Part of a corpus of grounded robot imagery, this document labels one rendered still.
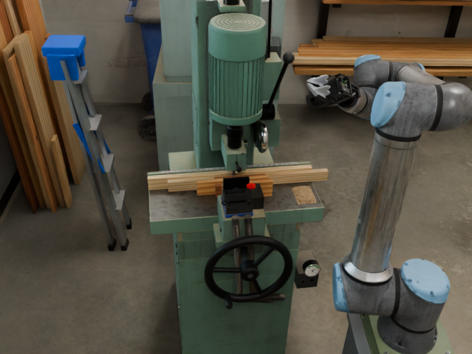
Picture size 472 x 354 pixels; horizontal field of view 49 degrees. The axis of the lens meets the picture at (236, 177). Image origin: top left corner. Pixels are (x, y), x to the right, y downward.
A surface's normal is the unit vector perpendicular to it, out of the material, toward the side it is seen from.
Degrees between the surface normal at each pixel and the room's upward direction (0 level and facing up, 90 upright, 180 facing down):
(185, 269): 90
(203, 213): 0
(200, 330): 90
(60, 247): 0
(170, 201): 0
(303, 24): 90
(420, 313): 91
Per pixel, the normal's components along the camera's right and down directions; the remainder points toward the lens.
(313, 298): 0.03, -0.82
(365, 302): -0.08, 0.50
